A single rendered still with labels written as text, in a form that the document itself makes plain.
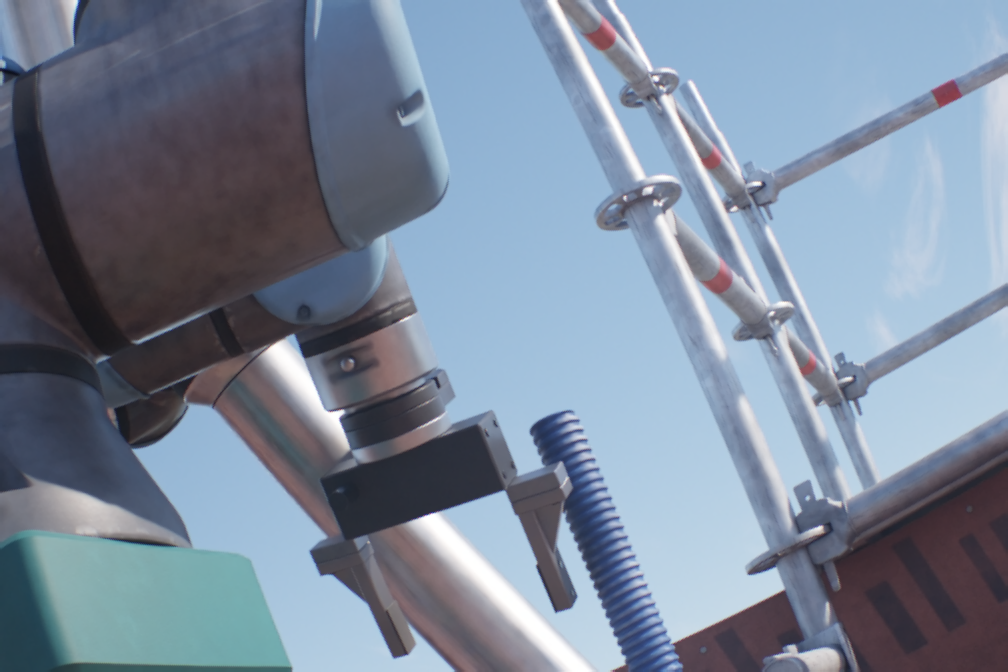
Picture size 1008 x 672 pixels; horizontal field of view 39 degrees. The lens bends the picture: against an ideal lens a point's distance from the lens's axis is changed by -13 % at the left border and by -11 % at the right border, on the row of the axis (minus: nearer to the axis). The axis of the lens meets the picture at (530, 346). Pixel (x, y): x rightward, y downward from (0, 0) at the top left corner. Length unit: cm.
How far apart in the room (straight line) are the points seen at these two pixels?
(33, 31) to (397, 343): 37
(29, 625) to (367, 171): 25
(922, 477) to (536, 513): 85
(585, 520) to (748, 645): 93
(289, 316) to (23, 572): 45
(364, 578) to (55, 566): 63
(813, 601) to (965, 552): 24
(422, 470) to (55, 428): 54
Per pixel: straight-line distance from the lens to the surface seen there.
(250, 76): 64
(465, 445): 112
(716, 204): 282
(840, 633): 186
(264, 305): 98
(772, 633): 205
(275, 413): 123
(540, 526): 113
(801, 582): 192
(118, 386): 101
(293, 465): 123
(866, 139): 358
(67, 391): 66
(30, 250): 66
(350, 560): 117
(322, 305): 97
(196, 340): 100
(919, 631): 202
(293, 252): 68
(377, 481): 114
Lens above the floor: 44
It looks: 19 degrees up
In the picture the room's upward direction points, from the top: 23 degrees counter-clockwise
